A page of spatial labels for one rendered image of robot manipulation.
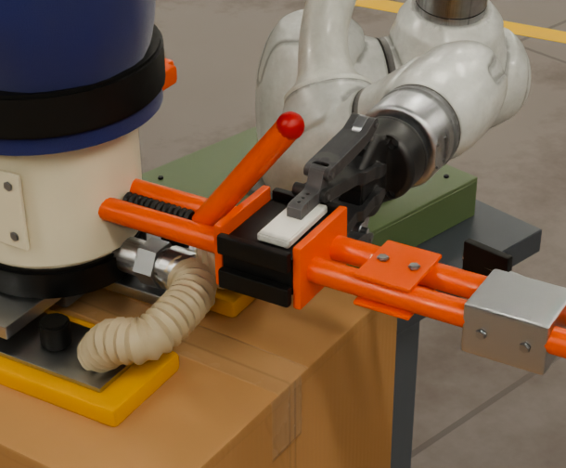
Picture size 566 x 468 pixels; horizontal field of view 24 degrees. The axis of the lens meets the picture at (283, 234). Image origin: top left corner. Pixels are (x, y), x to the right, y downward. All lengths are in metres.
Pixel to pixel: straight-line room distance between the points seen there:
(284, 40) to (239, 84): 2.45
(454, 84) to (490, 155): 2.60
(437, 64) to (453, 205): 0.71
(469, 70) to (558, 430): 1.62
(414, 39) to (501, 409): 1.23
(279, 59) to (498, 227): 0.45
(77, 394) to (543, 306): 0.40
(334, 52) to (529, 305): 0.54
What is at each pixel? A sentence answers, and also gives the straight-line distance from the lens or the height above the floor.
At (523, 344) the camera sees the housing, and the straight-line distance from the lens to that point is 1.04.
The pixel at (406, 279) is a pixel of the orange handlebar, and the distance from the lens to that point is 1.08.
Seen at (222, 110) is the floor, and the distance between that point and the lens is 4.17.
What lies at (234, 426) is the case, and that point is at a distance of 1.16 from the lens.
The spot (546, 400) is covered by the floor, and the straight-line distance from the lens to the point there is 2.98.
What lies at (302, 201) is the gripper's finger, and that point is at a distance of 1.14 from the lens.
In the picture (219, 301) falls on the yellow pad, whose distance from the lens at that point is 1.29.
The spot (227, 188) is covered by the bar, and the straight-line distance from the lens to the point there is 1.14.
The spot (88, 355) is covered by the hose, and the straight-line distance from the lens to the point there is 1.18.
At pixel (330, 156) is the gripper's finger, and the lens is 1.17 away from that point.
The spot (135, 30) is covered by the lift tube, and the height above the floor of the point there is 1.36.
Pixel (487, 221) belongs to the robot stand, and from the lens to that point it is 2.10.
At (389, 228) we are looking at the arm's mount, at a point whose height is 0.81.
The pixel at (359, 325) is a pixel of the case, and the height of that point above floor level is 1.06.
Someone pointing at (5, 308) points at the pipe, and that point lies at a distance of 1.24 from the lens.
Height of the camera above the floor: 1.80
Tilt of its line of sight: 31 degrees down
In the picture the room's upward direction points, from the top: straight up
